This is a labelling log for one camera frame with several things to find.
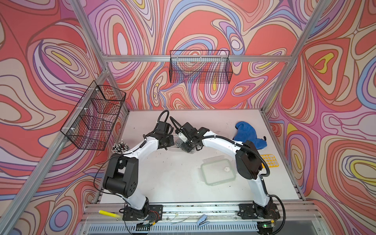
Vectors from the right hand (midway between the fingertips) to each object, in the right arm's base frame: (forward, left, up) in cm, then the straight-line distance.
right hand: (188, 148), depth 91 cm
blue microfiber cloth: (+13, -41, -2) cm, 43 cm away
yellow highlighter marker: (-34, +41, -5) cm, 53 cm away
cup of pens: (-5, +38, +12) cm, 40 cm away
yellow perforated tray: (-7, -52, -5) cm, 53 cm away
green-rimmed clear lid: (-12, -17, -7) cm, 22 cm away
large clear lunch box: (-2, +5, +10) cm, 12 cm away
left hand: (+4, +10, +2) cm, 11 cm away
